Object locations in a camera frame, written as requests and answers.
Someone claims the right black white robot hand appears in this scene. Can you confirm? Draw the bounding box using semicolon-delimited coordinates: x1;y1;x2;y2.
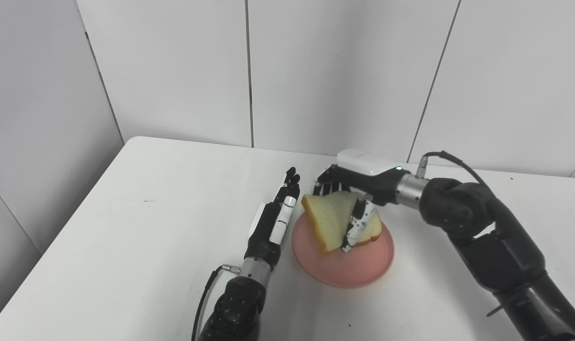
313;148;411;253

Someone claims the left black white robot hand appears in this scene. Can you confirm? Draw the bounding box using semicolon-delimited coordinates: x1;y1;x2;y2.
244;167;301;269

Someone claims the slice of white bread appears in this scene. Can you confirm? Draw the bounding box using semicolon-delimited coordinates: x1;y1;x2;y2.
301;191;382;254

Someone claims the pink round plate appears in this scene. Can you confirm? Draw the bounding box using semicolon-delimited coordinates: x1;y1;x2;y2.
292;211;395;289

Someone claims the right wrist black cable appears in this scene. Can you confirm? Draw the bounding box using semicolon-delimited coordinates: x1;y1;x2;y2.
415;151;492;190

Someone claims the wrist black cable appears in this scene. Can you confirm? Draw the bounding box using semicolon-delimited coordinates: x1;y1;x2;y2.
415;151;492;190
191;264;241;341

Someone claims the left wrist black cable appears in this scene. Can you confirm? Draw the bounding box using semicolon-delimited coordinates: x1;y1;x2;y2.
191;264;241;341

